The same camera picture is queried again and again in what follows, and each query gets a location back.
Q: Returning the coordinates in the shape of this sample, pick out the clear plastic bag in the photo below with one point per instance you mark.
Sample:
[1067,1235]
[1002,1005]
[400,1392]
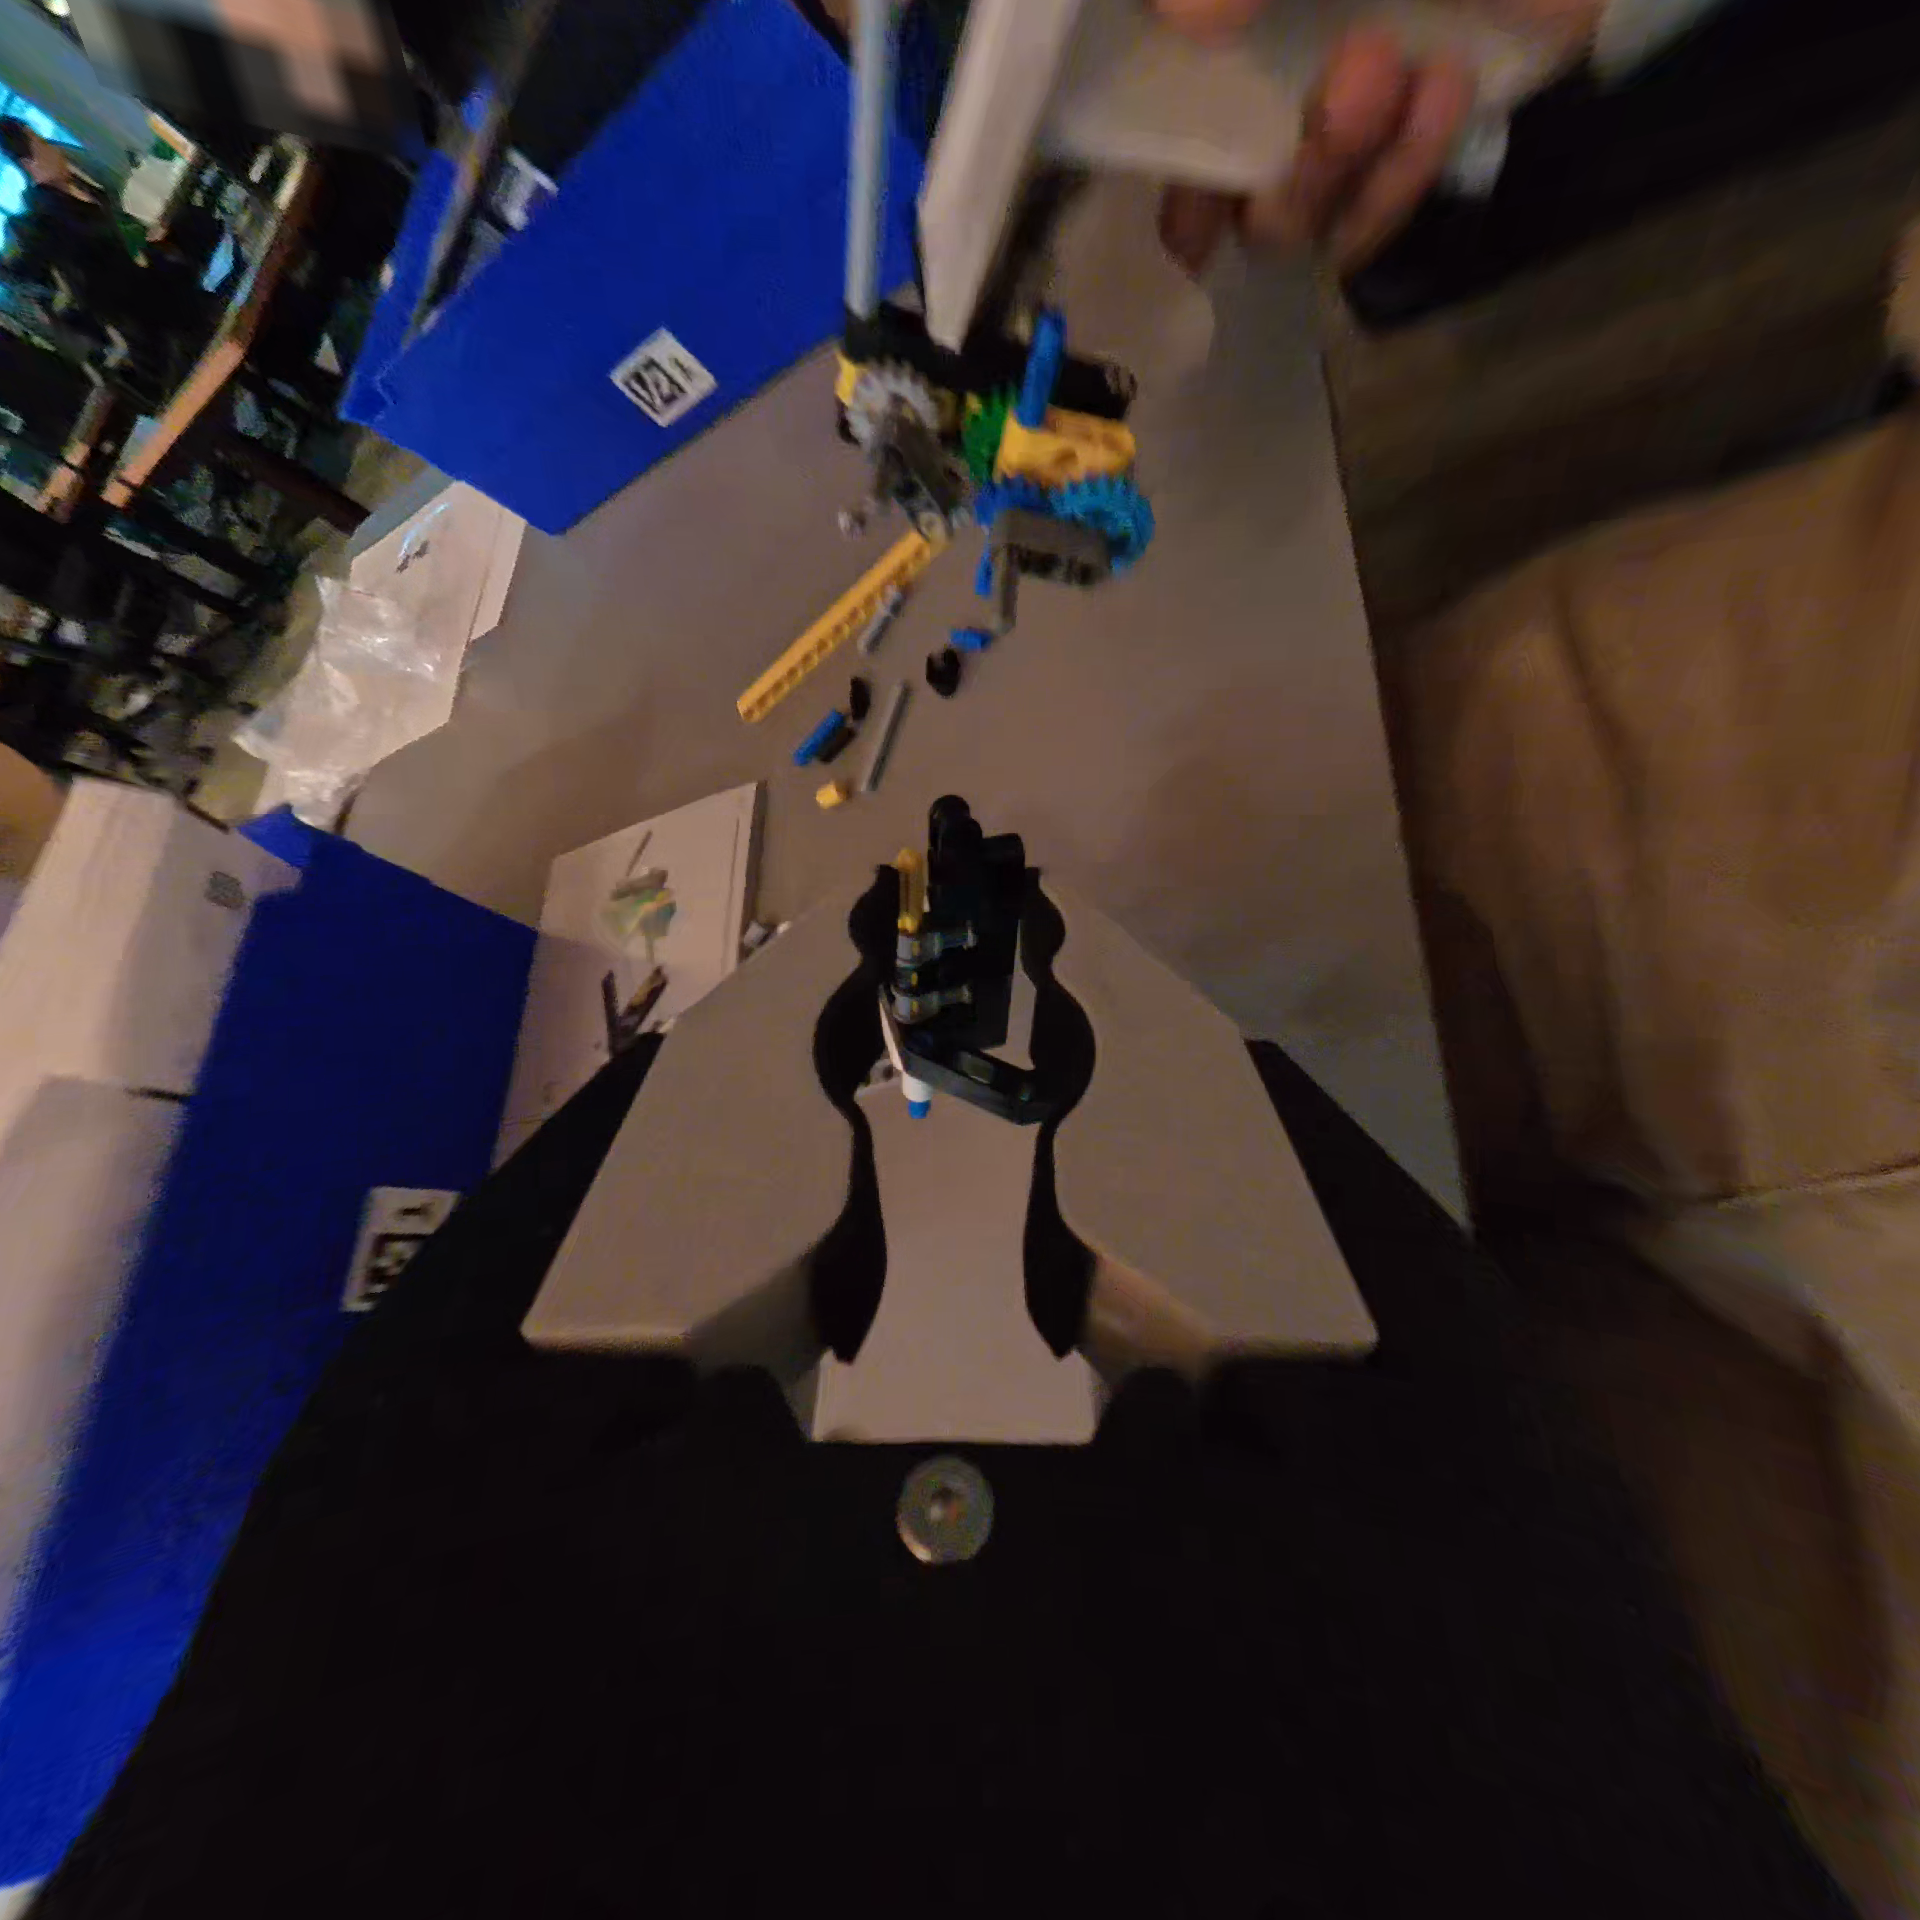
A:
[361,691]

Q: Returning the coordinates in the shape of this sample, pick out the blue plastic storage bin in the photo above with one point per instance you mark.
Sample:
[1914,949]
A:
[677,223]
[333,1080]

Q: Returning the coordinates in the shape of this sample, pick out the white cardboard box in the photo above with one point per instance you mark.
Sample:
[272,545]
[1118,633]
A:
[103,960]

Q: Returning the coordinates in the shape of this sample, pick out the white paper sheet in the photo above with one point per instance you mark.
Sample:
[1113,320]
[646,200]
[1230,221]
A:
[440,563]

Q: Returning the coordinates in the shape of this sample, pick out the black lego connector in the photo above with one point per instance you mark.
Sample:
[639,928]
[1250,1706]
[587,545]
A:
[942,670]

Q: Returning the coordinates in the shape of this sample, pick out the lego instruction booklet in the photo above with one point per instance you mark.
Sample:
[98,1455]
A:
[689,855]

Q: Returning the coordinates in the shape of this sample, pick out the long yellow lego beam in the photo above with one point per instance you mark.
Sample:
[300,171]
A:
[832,633]

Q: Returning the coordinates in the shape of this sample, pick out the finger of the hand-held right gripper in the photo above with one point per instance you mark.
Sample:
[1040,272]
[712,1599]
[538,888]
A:
[992,153]

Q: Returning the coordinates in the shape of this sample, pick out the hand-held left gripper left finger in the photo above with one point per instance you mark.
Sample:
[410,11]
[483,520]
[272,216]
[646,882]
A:
[705,1186]

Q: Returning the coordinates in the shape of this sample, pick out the person's right hand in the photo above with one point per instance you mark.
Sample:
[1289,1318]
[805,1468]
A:
[1365,138]

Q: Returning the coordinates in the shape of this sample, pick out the grey lego pin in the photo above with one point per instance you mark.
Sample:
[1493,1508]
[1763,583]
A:
[885,618]

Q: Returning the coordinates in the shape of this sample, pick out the black lego frame assembly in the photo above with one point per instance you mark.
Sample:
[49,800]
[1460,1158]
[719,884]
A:
[968,933]

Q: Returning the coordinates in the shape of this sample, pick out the background wooden desk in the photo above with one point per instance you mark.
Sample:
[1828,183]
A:
[210,375]

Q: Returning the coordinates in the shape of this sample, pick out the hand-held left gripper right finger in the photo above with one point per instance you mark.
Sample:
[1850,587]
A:
[1214,1201]

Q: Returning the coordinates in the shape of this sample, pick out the lego gear assembly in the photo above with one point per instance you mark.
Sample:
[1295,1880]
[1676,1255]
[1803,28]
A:
[1048,453]

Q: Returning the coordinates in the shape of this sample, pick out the grey lego axle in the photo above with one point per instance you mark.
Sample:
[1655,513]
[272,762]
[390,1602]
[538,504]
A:
[890,733]

